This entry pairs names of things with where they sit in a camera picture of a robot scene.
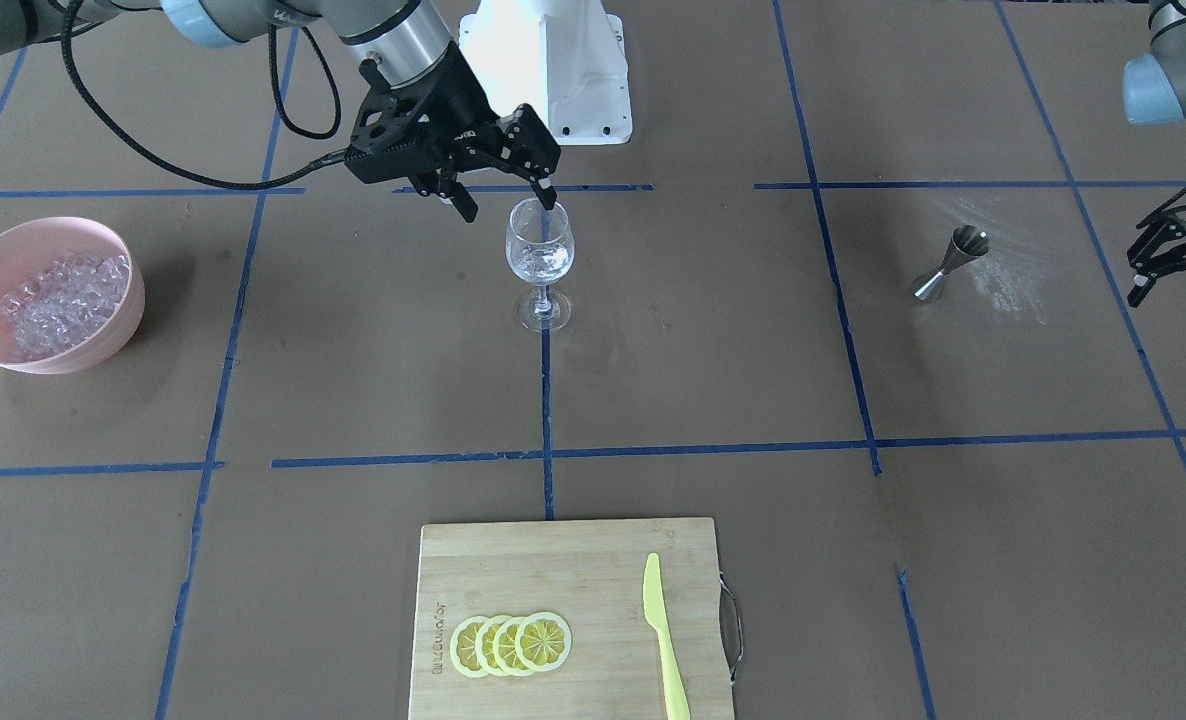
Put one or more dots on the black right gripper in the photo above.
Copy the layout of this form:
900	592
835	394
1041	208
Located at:
456	105

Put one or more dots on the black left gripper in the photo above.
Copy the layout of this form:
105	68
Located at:
1185	240

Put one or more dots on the clear wine glass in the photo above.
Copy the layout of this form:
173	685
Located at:
540	249

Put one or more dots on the steel jigger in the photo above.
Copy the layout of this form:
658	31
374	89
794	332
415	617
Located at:
967	243

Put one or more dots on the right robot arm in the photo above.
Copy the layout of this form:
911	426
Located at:
405	37

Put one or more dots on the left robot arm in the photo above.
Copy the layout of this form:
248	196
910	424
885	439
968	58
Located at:
1154	93

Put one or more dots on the pile of ice cubes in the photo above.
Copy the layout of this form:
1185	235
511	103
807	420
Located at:
57	309

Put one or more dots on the bamboo cutting board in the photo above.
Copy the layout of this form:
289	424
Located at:
590	573

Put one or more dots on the pink bowl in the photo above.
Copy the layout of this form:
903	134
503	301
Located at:
30	248

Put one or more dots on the yellow plastic knife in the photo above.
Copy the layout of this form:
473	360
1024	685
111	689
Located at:
655	613

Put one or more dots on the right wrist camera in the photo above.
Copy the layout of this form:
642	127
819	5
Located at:
406	159

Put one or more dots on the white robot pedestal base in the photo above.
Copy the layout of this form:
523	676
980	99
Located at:
566	59

